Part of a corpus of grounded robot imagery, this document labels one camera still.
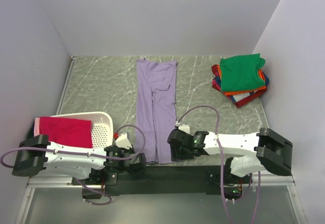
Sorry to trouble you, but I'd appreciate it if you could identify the lavender t shirt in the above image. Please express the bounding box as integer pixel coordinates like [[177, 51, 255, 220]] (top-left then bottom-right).
[[135, 58, 177, 164]]

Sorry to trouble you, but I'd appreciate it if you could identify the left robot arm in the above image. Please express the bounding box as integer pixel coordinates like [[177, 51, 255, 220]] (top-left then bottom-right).
[[12, 135, 146, 184]]

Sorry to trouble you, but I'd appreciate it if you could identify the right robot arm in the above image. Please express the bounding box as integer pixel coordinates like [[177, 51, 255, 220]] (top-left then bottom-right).
[[167, 127, 293, 183]]

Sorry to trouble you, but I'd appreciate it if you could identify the black base beam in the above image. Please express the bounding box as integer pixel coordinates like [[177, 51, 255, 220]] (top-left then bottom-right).
[[84, 166, 221, 196]]

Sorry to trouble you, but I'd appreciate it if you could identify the white perforated laundry basket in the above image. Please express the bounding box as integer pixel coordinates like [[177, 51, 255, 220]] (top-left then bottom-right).
[[48, 112, 113, 148]]

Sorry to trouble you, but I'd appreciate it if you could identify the magenta t shirt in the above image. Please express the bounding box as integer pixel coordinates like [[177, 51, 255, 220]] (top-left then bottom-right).
[[39, 117, 92, 148]]

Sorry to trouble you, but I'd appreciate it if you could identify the orange folded t shirt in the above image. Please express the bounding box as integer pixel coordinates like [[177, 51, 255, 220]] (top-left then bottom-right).
[[216, 65, 267, 95]]

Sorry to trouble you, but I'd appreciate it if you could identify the green folded t shirt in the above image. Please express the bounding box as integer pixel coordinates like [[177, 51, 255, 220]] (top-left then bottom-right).
[[219, 53, 266, 92]]

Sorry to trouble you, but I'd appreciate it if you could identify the blue folded t shirt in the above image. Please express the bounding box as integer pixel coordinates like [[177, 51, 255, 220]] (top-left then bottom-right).
[[262, 72, 270, 86]]

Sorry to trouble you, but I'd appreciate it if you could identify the pink t shirt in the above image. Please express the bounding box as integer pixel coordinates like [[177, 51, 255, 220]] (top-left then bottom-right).
[[34, 117, 40, 137]]

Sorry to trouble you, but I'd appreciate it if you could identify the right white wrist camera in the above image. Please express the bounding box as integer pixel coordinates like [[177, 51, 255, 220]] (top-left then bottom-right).
[[175, 121, 190, 134]]

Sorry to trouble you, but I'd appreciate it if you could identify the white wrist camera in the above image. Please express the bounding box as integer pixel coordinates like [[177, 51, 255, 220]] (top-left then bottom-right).
[[114, 132, 133, 149], [175, 121, 190, 134]]

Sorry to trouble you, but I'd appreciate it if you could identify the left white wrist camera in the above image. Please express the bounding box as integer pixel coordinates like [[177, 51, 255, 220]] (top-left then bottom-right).
[[114, 132, 133, 149]]

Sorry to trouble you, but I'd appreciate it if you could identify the aluminium rail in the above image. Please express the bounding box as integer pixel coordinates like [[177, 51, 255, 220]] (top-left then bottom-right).
[[27, 165, 297, 189]]

